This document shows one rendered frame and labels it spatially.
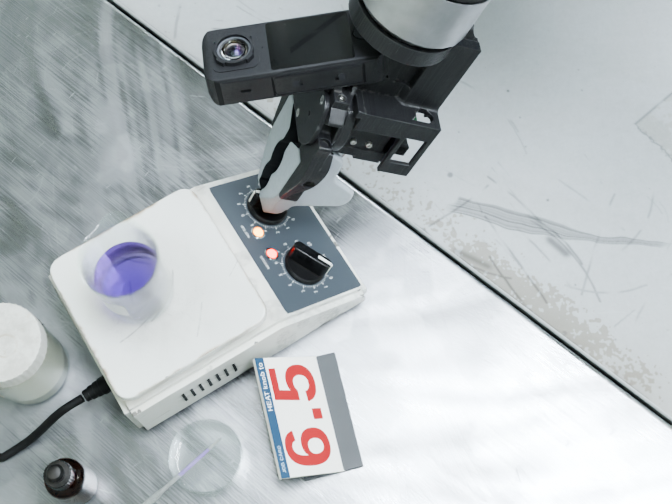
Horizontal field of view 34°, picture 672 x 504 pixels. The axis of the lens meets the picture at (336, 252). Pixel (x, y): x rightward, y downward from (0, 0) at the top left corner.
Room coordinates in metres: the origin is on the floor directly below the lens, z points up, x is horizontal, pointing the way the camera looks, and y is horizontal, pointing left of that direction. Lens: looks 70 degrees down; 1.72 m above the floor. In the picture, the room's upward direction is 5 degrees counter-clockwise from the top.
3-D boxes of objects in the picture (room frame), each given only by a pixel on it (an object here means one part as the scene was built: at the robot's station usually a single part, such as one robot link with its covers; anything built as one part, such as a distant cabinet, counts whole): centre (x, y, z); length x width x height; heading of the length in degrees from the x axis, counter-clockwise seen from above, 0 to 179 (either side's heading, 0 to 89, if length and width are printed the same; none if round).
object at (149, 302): (0.25, 0.14, 1.02); 0.06 x 0.05 x 0.08; 4
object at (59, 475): (0.13, 0.21, 0.93); 0.03 x 0.03 x 0.07
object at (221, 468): (0.14, 0.11, 0.91); 0.06 x 0.06 x 0.02
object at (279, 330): (0.26, 0.11, 0.94); 0.22 x 0.13 x 0.08; 117
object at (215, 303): (0.25, 0.13, 0.98); 0.12 x 0.12 x 0.01; 27
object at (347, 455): (0.16, 0.03, 0.92); 0.09 x 0.06 x 0.04; 9
